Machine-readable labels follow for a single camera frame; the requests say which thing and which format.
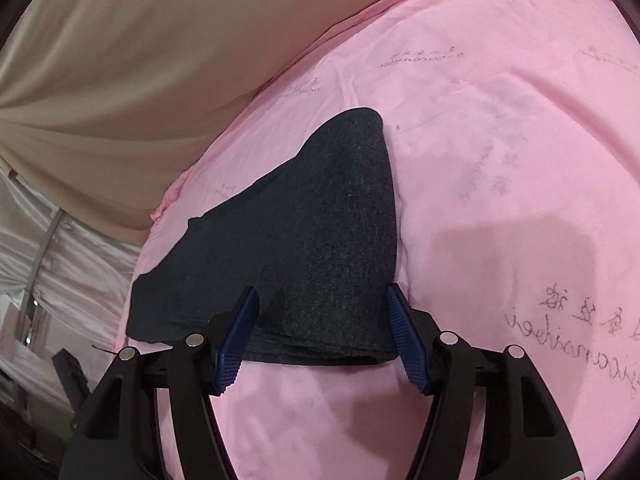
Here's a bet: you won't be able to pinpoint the white satin cloth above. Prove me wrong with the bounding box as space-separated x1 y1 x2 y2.
0 160 143 413

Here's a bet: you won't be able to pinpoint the pink printed bed sheet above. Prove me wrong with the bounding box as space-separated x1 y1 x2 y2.
117 0 640 480

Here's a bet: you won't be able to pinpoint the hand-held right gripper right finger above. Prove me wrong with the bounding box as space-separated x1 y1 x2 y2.
386 283 587 480

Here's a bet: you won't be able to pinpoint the dark grey pants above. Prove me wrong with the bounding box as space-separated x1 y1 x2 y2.
125 107 401 367

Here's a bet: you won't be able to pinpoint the black furniture piece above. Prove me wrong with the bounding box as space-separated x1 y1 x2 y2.
50 349 92 413

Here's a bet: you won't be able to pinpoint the beige fabric headboard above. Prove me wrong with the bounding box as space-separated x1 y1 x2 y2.
0 0 496 247

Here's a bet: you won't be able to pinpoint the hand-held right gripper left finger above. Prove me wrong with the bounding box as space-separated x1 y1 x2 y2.
59 286 261 480

